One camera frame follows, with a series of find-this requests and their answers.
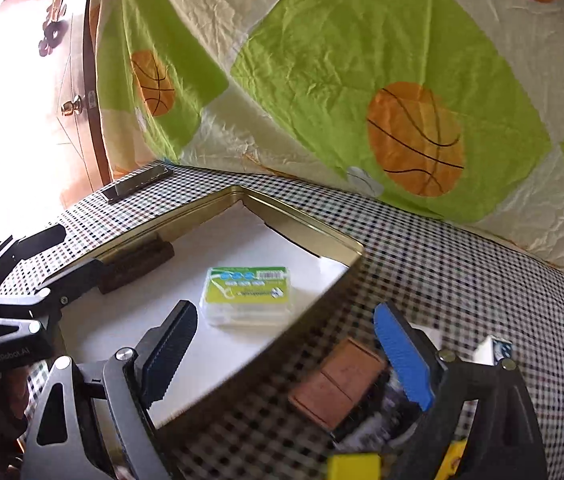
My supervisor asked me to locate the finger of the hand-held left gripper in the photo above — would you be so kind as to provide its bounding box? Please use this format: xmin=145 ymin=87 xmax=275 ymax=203
xmin=0 ymin=223 xmax=68 ymax=279
xmin=0 ymin=257 xmax=110 ymax=334

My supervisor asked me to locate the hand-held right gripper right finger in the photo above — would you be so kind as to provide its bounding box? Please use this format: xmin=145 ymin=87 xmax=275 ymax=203
xmin=373 ymin=302 xmax=548 ymax=480

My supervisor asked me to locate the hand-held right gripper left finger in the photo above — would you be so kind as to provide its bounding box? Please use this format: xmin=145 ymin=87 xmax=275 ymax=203
xmin=22 ymin=300 xmax=199 ymax=480

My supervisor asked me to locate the dark brown wooden block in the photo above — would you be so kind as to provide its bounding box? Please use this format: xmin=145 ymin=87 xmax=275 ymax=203
xmin=97 ymin=240 xmax=175 ymax=295

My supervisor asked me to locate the copper brown rectangular box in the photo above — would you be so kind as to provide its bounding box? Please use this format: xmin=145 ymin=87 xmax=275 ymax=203
xmin=288 ymin=337 xmax=387 ymax=431

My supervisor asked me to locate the gold metal tin tray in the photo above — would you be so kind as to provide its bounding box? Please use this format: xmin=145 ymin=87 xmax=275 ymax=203
xmin=54 ymin=185 xmax=367 ymax=431

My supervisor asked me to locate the white paper liner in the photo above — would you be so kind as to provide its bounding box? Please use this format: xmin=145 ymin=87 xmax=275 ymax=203
xmin=59 ymin=205 xmax=350 ymax=428

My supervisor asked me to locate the black printed packet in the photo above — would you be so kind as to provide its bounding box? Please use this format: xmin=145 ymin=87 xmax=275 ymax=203
xmin=332 ymin=370 xmax=423 ymax=456

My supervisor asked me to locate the clear plastic box green label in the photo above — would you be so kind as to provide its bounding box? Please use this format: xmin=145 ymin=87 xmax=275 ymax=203
xmin=204 ymin=264 xmax=295 ymax=330

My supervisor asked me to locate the white cube moon print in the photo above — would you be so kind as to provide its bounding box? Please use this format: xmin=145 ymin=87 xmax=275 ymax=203
xmin=474 ymin=336 xmax=515 ymax=367

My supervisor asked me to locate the checkered bed sheet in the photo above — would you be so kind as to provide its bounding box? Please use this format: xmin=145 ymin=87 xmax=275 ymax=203
xmin=0 ymin=160 xmax=564 ymax=480

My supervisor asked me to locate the wooden door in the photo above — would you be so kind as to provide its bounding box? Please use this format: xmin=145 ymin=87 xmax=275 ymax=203
xmin=0 ymin=0 xmax=113 ymax=211

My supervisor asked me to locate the black phone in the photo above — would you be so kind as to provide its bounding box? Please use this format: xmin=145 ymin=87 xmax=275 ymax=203
xmin=101 ymin=165 xmax=173 ymax=205

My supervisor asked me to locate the yellow packet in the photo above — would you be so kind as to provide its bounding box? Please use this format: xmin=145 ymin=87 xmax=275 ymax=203
xmin=434 ymin=440 xmax=465 ymax=480

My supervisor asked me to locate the yellow block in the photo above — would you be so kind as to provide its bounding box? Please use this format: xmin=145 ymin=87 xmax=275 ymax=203
xmin=327 ymin=452 xmax=383 ymax=480

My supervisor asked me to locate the basketball print quilt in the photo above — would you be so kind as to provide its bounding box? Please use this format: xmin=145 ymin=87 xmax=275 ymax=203
xmin=89 ymin=0 xmax=564 ymax=286

